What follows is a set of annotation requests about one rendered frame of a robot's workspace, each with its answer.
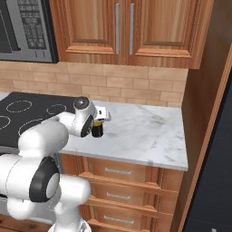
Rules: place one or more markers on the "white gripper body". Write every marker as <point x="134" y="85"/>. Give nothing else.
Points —
<point x="106" y="116"/>

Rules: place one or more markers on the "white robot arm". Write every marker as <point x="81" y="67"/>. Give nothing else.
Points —
<point x="42" y="142"/>

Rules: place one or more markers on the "black mug with yellow rim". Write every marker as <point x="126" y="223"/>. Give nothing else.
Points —
<point x="97" y="130"/>

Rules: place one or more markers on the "wooden drawer front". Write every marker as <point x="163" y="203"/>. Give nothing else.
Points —
<point x="142" y="198"/>
<point x="142" y="172"/>
<point x="142" y="220"/>

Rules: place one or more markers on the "black hob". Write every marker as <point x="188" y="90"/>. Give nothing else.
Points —
<point x="36" y="111"/>

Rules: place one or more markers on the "wooden cupboard door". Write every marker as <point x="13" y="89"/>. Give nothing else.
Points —
<point x="87" y="27"/>
<point x="169" y="27"/>

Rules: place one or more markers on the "tall wooden side panel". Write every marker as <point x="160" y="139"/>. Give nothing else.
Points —
<point x="202" y="90"/>

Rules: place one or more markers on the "grey microwave oven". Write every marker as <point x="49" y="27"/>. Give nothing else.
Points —
<point x="27" y="30"/>

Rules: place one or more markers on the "dark fridge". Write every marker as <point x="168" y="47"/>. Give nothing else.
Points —
<point x="214" y="169"/>

